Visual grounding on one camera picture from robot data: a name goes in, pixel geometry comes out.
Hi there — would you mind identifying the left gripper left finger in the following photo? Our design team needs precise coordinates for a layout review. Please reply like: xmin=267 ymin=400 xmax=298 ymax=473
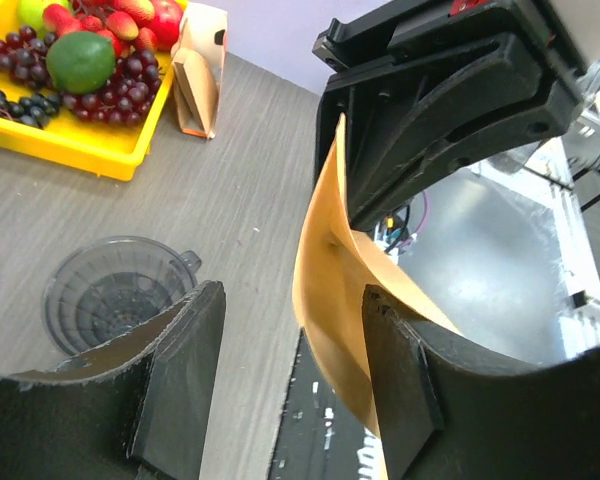
xmin=0 ymin=281 xmax=226 ymax=479

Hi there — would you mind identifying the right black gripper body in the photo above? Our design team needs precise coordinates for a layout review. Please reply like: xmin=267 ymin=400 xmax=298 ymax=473
xmin=311 ymin=0 xmax=591 ymax=166

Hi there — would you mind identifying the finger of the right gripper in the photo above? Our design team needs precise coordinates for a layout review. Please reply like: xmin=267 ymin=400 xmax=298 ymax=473
xmin=346 ymin=34 xmax=543 ymax=230

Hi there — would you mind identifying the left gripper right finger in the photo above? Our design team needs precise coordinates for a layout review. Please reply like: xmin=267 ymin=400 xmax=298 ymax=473
xmin=363 ymin=286 xmax=600 ymax=479

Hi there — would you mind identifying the grey plastic dripper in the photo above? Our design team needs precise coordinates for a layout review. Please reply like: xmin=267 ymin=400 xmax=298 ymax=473
xmin=42 ymin=236 xmax=202 ymax=356

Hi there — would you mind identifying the orange filter holder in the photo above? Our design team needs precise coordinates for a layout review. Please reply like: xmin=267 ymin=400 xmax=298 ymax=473
xmin=171 ymin=2 xmax=228 ymax=115

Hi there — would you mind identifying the brown paper filter stack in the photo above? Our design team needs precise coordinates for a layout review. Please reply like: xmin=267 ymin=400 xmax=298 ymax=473
xmin=172 ymin=48 xmax=219 ymax=140

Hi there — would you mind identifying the yellow plastic bin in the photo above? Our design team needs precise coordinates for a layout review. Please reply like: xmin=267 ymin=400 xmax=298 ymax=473
xmin=0 ymin=1 xmax=174 ymax=181

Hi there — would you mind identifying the red grape bunch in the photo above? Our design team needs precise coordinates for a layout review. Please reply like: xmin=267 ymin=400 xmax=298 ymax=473
xmin=0 ymin=26 xmax=163 ymax=127

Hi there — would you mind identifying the lychee fruit cluster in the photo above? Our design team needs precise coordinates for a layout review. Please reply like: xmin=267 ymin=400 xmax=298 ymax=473
xmin=42 ymin=1 xmax=158 ymax=58

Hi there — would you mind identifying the dark grape bunch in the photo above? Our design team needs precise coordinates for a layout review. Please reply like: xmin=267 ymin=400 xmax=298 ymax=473
xmin=0 ymin=89 xmax=60 ymax=129

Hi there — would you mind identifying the dark green avocado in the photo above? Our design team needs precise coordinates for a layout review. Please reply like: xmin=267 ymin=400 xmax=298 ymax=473
xmin=46 ymin=31 xmax=116 ymax=95

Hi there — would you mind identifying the green apple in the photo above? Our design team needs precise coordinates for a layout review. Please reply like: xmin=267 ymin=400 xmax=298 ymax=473
xmin=17 ymin=0 xmax=72 ymax=33

